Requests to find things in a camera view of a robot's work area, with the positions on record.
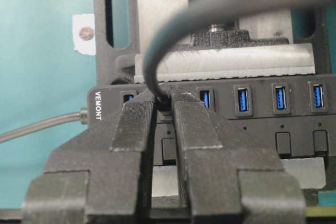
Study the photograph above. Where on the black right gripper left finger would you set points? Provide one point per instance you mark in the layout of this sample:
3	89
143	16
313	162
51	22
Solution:
102	175

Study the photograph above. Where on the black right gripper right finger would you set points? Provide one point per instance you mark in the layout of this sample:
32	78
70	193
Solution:
228	175

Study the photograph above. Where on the black multiport USB hub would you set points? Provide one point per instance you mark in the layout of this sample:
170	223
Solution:
295	113

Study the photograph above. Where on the blue tape under vise right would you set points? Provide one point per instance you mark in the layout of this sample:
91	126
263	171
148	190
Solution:
327	198

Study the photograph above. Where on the white tape with dark dot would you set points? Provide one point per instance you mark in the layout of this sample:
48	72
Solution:
83	34

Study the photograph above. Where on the black bench vise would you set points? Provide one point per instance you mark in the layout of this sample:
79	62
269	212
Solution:
214	40

